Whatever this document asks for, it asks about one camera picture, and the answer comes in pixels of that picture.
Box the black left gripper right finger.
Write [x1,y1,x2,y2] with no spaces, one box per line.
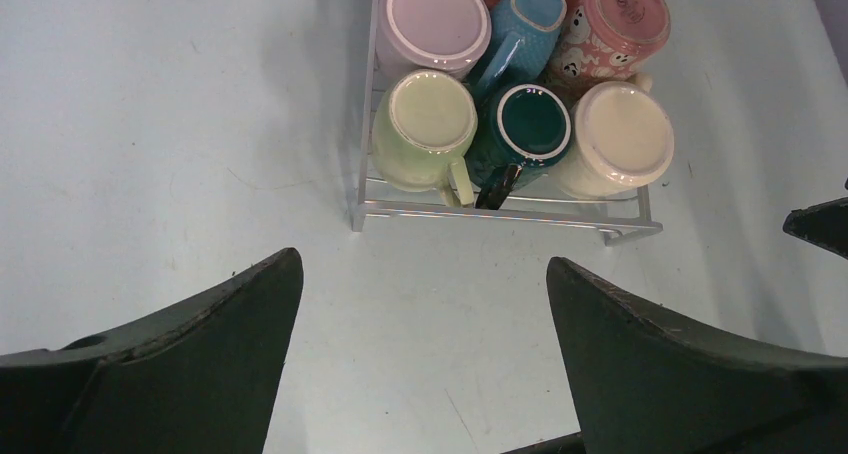
[546,257,847,453]

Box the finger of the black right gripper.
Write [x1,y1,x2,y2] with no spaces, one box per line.
[782,197,848,259]

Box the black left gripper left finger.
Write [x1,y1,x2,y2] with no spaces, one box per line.
[1,248,304,453]

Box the dark teal mug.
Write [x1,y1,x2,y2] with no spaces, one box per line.
[465,83,572,210]

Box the light green mug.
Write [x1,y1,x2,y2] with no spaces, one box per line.
[371,69,478,207]

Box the cream mug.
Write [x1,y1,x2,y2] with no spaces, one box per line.
[547,72,675,200]

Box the pink ghost pattern mug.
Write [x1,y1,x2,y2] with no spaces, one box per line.
[544,0,671,90]

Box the light blue dotted mug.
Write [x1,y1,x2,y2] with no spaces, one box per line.
[468,0,567,102]

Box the lilac mug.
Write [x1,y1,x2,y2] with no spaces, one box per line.
[375,0,492,82]

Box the white wire dish rack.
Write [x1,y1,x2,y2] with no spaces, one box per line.
[348,0,663,247]

